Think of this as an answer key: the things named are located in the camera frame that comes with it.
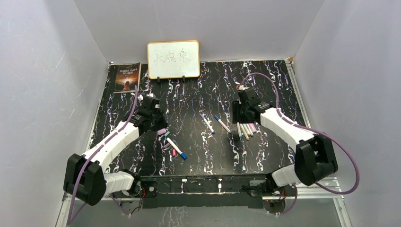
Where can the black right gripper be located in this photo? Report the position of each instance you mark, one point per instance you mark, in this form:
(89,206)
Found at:
(237,105)

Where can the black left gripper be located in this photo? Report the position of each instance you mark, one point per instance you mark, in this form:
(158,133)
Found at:
(162,124)

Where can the pink highlighter cap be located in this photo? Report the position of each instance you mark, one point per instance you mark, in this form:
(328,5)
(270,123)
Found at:
(161,132)

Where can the white marker dark grey cap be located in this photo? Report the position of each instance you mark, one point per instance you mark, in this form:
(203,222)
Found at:
(239,131)

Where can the pink highlighter body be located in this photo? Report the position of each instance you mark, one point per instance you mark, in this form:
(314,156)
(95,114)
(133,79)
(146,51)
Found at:
(252,128)

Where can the white marker dark blue cap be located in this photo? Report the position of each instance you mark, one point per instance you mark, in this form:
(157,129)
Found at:
(184,157)

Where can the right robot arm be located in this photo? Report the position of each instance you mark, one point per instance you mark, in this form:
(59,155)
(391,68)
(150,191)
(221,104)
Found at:
(314,154)

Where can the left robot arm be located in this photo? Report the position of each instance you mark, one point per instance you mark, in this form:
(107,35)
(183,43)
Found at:
(86,177)

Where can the book three days to see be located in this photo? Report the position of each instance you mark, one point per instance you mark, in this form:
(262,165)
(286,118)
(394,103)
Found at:
(127,77)

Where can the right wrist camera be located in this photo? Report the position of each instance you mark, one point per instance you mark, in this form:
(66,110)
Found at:
(243,88)

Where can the small whiteboard orange frame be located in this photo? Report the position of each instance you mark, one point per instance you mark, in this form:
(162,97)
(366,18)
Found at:
(169,60)

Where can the black base frame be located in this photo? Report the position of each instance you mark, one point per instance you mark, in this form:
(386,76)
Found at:
(252,191)

